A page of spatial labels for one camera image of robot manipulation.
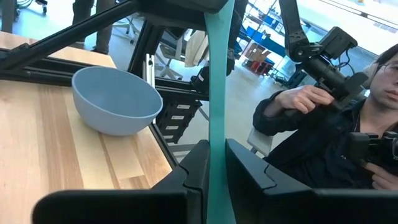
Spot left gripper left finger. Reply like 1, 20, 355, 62
30, 139, 211, 224

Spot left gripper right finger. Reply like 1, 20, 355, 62
225, 138, 398, 224

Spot blue plastic spoon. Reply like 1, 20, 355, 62
203, 0, 237, 224

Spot white chair seat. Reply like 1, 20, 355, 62
247, 126, 275, 157

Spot person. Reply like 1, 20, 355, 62
72, 0, 114, 55
252, 43, 398, 190

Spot blue bowl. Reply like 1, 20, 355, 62
71, 66, 164, 137

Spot cardboard box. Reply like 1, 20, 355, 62
243, 42, 272, 63

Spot blue storage bins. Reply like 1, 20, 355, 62
245, 14, 287, 58

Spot office chair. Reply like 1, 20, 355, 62
157, 27, 210, 80

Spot beige cloth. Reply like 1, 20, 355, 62
184, 30, 210, 68

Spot black labelled cable chain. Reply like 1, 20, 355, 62
155, 99, 203, 145

